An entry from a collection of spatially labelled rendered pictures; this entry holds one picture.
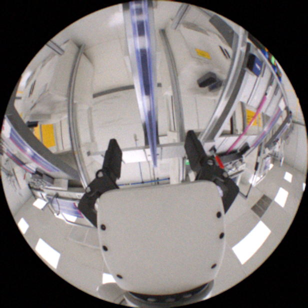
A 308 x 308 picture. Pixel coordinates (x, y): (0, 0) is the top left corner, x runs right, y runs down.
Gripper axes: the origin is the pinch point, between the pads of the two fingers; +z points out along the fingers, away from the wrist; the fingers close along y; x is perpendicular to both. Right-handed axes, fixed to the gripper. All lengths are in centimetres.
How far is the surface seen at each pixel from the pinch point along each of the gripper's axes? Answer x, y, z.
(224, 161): -32, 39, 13
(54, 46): 47, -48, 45
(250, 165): -99, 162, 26
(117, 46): 37, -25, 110
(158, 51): 10.9, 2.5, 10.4
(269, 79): 17.1, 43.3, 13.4
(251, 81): 10.7, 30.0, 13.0
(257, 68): 14.6, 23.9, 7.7
